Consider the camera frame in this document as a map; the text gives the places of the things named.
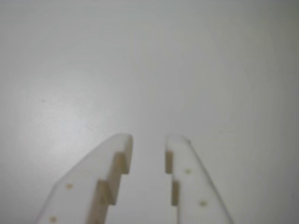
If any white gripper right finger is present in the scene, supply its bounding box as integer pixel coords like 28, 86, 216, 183
164, 133, 235, 224

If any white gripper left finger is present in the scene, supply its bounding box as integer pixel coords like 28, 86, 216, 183
35, 133, 134, 224

